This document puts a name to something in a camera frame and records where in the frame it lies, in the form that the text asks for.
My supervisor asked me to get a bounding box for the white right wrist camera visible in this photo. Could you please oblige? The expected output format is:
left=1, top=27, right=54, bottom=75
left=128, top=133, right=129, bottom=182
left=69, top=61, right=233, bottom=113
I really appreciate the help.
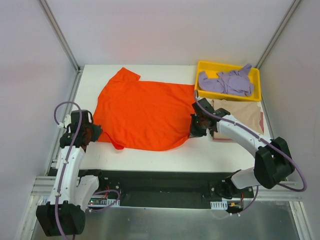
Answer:
left=194, top=96, right=211, bottom=108

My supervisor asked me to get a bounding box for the left aluminium frame post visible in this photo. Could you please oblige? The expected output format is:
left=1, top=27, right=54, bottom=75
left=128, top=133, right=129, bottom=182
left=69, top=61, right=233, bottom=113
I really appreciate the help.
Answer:
left=37, top=0, right=81, bottom=73

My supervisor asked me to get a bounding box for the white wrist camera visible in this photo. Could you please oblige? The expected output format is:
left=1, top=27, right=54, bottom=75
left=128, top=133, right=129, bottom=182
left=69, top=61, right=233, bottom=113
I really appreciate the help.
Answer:
left=58, top=114, right=72, bottom=129
left=194, top=96, right=211, bottom=108

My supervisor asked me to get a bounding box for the aluminium frame post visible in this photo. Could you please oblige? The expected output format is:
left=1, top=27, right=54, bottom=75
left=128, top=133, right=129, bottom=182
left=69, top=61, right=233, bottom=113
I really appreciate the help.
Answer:
left=255, top=0, right=303, bottom=69
left=37, top=0, right=81, bottom=73

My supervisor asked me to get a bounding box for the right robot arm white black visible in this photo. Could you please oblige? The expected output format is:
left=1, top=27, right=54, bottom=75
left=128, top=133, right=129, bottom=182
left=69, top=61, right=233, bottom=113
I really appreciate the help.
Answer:
left=189, top=98, right=295, bottom=198

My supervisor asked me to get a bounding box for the left white cable duct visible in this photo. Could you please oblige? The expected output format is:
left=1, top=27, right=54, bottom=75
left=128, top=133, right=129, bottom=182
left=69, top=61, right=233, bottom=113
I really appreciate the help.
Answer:
left=41, top=196, right=121, bottom=208

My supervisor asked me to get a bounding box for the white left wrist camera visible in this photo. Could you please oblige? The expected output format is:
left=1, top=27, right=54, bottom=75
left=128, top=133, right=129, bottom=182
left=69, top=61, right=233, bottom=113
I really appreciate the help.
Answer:
left=58, top=114, right=72, bottom=129

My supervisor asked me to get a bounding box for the yellow plastic bin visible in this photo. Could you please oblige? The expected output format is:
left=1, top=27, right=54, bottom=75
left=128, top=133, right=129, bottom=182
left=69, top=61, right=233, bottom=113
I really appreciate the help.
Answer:
left=194, top=60, right=262, bottom=102

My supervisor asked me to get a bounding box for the purple t shirt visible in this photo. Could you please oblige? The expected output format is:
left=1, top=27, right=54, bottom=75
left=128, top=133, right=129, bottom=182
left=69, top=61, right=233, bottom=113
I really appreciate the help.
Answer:
left=198, top=63, right=254, bottom=97

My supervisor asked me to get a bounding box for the right aluminium frame post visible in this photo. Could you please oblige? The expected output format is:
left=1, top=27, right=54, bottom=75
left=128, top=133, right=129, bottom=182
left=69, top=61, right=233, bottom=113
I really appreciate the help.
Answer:
left=255, top=0, right=303, bottom=69

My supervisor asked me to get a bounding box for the orange t shirt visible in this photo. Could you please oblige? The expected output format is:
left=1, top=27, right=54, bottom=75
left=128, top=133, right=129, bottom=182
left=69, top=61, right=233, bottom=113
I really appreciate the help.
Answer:
left=93, top=67, right=195, bottom=151

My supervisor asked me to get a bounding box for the beige folded t shirt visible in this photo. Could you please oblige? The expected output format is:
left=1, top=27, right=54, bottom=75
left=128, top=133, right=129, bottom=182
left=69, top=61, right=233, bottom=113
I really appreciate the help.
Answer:
left=210, top=99, right=262, bottom=123

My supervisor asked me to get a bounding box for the right white cable duct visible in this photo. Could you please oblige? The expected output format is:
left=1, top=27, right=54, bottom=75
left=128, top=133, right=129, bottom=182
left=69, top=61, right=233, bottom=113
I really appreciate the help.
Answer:
left=210, top=200, right=228, bottom=211

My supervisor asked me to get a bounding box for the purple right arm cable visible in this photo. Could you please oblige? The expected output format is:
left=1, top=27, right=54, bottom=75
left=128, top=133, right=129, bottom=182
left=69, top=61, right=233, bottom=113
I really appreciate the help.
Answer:
left=193, top=90, right=308, bottom=192

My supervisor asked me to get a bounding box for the white cable duct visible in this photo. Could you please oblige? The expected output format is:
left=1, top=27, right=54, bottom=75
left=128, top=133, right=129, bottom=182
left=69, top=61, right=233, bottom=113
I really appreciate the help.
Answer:
left=41, top=196, right=121, bottom=208
left=210, top=200, right=228, bottom=211

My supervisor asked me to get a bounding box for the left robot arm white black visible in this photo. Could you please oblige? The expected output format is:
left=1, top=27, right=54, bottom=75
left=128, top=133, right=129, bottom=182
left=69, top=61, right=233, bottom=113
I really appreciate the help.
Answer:
left=36, top=110, right=106, bottom=237

